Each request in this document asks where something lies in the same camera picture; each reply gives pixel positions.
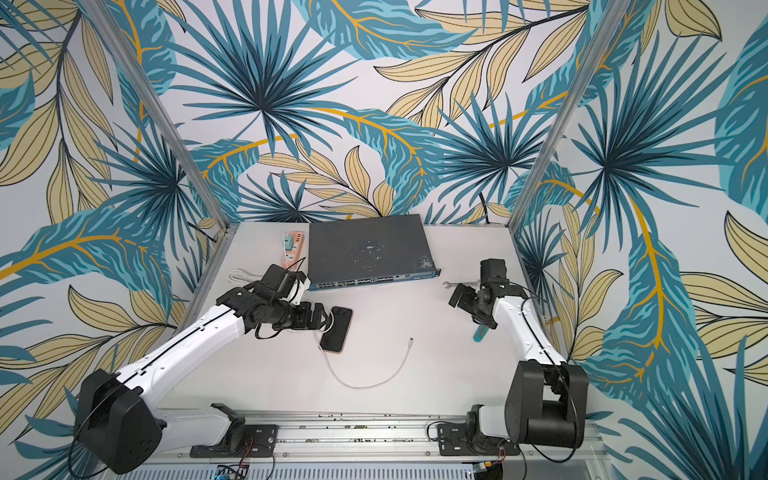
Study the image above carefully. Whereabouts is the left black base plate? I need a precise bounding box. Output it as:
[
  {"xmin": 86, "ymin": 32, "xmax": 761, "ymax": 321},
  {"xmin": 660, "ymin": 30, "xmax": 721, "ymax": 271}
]
[{"xmin": 190, "ymin": 424, "xmax": 279, "ymax": 459}]

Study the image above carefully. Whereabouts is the black smartphone pink case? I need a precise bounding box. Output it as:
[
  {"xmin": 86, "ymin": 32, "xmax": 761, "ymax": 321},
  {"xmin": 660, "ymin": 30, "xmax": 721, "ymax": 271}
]
[{"xmin": 320, "ymin": 307, "xmax": 353, "ymax": 353}]

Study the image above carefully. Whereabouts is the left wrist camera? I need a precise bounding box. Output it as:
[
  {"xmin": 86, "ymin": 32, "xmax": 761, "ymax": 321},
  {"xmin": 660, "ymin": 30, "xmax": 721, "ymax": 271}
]
[{"xmin": 260, "ymin": 264, "xmax": 311, "ymax": 304}]

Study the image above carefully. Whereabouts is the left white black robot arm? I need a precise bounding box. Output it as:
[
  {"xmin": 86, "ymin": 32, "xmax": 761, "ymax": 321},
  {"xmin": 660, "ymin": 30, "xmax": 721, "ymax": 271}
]
[{"xmin": 73, "ymin": 285, "xmax": 333, "ymax": 474}]

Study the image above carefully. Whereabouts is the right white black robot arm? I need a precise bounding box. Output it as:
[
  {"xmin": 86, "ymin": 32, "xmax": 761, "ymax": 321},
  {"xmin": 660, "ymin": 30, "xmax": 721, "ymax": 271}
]
[{"xmin": 449, "ymin": 258, "xmax": 589, "ymax": 450}]

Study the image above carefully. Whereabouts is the white charging cable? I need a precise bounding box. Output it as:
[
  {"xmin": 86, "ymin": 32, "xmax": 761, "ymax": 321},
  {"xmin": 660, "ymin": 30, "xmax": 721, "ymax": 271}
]
[{"xmin": 311, "ymin": 311, "xmax": 415, "ymax": 391}]

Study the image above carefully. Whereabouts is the coiled white cable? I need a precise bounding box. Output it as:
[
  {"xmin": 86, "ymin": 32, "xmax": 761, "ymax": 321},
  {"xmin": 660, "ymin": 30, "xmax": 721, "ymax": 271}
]
[{"xmin": 227, "ymin": 268, "xmax": 265, "ymax": 288}]

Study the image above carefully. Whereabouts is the grey network switch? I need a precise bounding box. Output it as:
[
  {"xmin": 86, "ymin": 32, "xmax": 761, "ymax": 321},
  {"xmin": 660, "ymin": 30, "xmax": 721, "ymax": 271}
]
[{"xmin": 307, "ymin": 214, "xmax": 440, "ymax": 291}]

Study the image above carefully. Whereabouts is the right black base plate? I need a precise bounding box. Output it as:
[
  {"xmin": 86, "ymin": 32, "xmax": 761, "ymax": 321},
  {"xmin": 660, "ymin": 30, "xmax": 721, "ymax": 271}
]
[{"xmin": 427, "ymin": 421, "xmax": 520, "ymax": 457}]

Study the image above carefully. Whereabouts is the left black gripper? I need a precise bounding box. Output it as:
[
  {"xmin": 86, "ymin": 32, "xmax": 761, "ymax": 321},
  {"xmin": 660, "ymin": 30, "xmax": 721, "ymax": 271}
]
[{"xmin": 269, "ymin": 298, "xmax": 330, "ymax": 331}]

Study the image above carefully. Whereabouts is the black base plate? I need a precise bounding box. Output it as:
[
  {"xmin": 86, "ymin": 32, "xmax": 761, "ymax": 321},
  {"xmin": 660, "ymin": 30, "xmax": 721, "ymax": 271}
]
[
  {"xmin": 427, "ymin": 421, "xmax": 520, "ymax": 457},
  {"xmin": 190, "ymin": 424, "xmax": 279, "ymax": 459}
]

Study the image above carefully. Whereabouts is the aluminium front rail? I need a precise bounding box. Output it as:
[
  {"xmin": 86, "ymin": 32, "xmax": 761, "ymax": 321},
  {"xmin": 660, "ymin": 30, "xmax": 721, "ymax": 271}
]
[{"xmin": 95, "ymin": 410, "xmax": 610, "ymax": 466}]

